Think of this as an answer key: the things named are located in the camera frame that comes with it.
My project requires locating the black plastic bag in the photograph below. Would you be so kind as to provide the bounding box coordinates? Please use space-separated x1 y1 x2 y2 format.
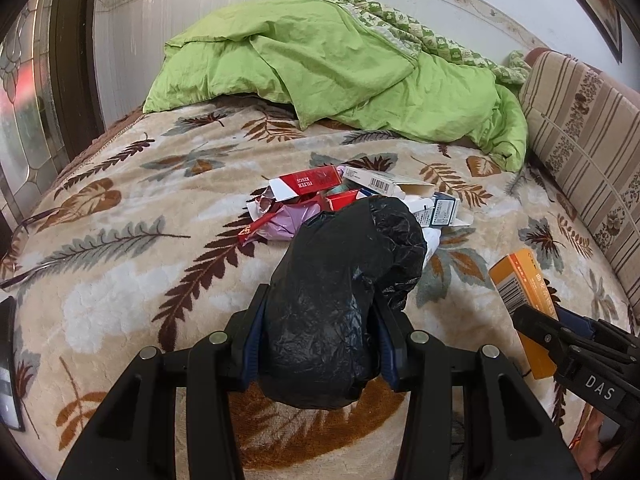
258 196 427 410

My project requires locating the orange cardboard medicine box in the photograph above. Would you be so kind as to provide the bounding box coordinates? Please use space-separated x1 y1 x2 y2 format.
489 248 558 379

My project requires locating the person's right hand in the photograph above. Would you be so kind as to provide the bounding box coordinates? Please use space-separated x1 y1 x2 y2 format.
572 408 638 479

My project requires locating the purple crumpled wrapper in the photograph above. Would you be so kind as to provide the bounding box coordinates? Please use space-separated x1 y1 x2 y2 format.
250 195 324 242

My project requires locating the blue white cigarette pack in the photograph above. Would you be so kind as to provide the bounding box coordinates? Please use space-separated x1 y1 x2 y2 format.
408 192 473 229

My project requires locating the red and white cigarette pack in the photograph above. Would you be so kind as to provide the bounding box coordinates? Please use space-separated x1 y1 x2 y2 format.
269 165 342 202

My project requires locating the white barcode cardboard box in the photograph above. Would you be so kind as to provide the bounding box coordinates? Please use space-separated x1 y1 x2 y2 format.
342 166 435 200

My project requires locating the striped floral brown cushion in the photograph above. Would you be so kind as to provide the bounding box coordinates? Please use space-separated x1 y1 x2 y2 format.
520 48 639 312

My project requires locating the green crumpled quilt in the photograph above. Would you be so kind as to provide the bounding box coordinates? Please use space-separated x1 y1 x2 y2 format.
143 0 530 172

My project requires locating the dark wooden door frame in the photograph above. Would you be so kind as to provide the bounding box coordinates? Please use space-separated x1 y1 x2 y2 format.
49 0 105 158

